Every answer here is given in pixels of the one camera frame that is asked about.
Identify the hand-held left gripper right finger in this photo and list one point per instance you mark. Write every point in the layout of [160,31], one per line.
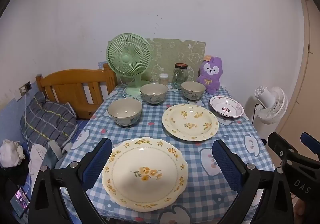
[226,166]

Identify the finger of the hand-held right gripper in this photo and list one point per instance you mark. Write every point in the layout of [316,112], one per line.
[280,146]
[311,143]

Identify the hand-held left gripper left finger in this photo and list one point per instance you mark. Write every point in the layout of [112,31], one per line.
[96,164]

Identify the scalloped yellow floral plate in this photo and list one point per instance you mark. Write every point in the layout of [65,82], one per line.
[145,164]

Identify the small white red-patterned plate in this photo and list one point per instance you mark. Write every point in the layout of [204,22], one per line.
[226,106]

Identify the cream floral bowl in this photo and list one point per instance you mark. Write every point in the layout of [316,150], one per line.
[153,91]
[125,111]
[193,89]

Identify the white standing fan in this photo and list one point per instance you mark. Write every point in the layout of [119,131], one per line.
[268,99]

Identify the round yellow floral plate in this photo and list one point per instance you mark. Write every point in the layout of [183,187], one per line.
[190,121]

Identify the white garment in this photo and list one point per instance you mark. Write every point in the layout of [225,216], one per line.
[37,159]

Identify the grey plaid pillow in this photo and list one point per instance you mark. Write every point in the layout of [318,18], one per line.
[47,119]

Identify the beige door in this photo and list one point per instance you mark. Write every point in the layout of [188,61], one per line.
[307,76]

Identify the blue checkered tablecloth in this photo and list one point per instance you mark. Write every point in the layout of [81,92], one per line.
[155,124]

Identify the smartphone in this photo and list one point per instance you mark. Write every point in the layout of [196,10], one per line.
[20,201]

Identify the white crumpled cloth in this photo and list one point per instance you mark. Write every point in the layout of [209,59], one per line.
[10,151]

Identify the purple plush rabbit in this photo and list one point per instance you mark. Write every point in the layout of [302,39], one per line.
[210,79]

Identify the wooden bed headboard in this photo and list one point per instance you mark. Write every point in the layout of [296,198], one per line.
[67,79]

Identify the glass jar with black lid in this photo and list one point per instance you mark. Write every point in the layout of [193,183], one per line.
[180,76]

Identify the cotton swab container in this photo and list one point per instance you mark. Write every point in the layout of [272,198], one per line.
[164,79]

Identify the green desk fan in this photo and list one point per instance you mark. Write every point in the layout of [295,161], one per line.
[127,59]

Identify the wall socket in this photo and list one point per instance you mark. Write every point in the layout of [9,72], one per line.
[25,86]

